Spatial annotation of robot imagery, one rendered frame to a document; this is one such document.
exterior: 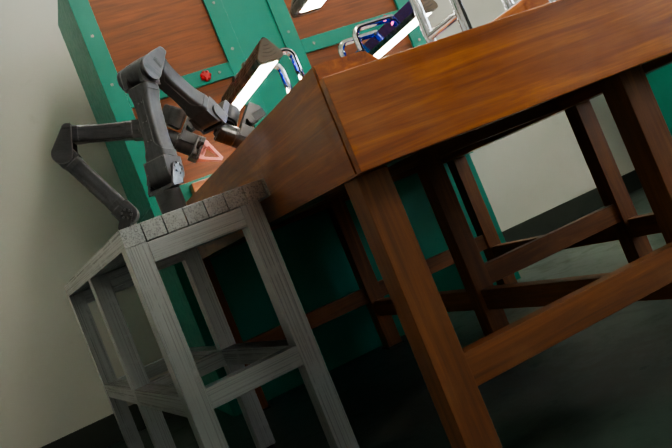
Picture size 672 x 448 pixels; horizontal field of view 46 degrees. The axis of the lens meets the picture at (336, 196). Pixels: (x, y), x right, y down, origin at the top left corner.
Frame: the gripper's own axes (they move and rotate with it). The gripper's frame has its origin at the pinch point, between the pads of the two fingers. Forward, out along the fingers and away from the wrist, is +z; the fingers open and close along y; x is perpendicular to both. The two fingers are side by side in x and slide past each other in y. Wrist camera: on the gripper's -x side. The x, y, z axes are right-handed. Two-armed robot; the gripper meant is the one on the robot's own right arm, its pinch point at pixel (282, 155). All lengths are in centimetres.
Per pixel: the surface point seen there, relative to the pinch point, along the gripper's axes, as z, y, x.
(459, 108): 7, -101, 11
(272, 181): -11, -57, 22
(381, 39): 28, 36, -63
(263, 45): -14.5, 5.0, -30.7
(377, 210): 0, -96, 30
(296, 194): -7, -68, 26
